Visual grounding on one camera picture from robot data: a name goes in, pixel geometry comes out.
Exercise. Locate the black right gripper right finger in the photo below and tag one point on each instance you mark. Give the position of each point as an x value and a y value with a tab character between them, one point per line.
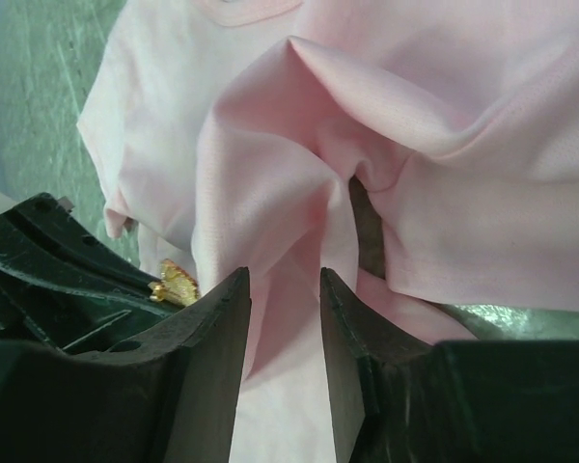
394	398

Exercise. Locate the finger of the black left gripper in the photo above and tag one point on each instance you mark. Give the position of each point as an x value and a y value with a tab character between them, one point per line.
61	287

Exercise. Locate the red maple leaf brooch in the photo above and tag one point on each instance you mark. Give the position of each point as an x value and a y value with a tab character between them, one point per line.
175	286

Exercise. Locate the pink t-shirt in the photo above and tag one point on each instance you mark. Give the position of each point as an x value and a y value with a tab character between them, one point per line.
428	151

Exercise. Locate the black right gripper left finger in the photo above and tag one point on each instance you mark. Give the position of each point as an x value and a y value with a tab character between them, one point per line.
168	394

